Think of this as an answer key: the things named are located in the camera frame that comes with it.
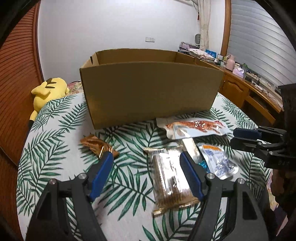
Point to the pink tissue box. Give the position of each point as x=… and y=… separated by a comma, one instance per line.
x=239, y=71

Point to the white orange-striped snack pouch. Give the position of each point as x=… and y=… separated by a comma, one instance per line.
x=217, y=161

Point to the white floral curtain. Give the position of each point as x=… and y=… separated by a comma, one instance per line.
x=204, y=7

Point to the yellow Pikachu plush toy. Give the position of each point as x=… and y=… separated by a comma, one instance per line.
x=51, y=89

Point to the pink kettle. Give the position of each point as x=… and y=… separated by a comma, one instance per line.
x=230, y=62

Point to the white power strip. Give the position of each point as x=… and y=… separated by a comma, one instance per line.
x=260, y=88

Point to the white chicken feet snack bag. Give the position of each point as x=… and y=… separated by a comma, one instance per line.
x=177, y=129

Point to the grey window roller blind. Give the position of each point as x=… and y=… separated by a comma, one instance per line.
x=259, y=42

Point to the white wall switch plate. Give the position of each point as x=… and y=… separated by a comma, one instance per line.
x=149, y=39

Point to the wooden desk cabinet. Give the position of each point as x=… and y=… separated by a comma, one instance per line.
x=255, y=103

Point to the folded floral cloth pile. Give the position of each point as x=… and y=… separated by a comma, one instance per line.
x=201, y=55

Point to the brown cardboard box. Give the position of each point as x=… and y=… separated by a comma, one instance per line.
x=123, y=86

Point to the palm leaf print bedsheet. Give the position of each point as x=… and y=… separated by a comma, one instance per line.
x=124, y=209

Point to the floral quilt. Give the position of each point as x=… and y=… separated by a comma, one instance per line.
x=75, y=87

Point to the small white desk fan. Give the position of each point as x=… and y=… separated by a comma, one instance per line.
x=197, y=39

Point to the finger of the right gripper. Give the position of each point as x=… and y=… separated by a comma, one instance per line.
x=262, y=133
x=260, y=150

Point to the small brown snack packet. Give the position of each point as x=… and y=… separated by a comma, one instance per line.
x=98, y=146

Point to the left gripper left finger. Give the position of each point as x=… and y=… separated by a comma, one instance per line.
x=50, y=220

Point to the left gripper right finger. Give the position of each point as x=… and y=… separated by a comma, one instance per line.
x=243, y=219

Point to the wooden louvered wardrobe door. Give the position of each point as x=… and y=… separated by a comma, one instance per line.
x=20, y=73

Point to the gold clear cracker pack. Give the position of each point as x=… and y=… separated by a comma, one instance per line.
x=171, y=189

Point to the blue foil candy wrapper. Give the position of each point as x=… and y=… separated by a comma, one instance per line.
x=204, y=165

